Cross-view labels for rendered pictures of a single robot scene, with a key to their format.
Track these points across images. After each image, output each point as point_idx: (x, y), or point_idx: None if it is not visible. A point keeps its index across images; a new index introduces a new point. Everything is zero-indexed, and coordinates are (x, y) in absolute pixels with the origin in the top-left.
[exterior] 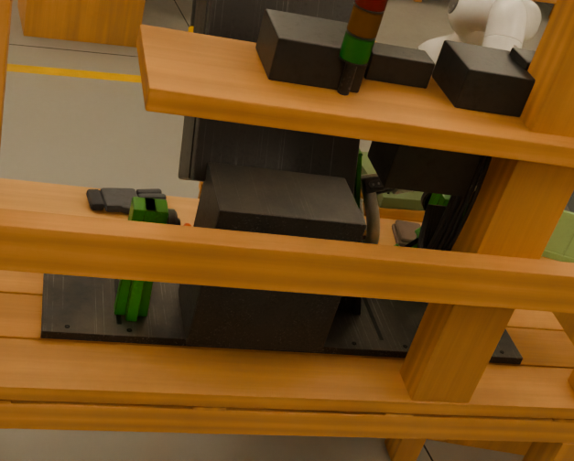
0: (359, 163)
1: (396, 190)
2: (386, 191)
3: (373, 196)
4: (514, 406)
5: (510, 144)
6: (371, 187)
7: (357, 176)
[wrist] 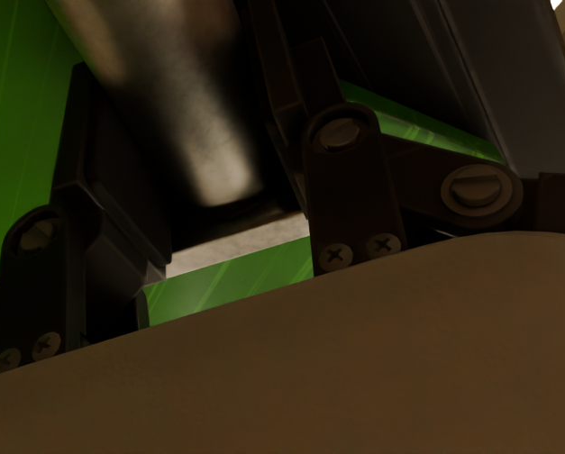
0: (441, 127)
1: (157, 324)
2: (50, 277)
3: (223, 1)
4: None
5: None
6: (322, 36)
7: (344, 82)
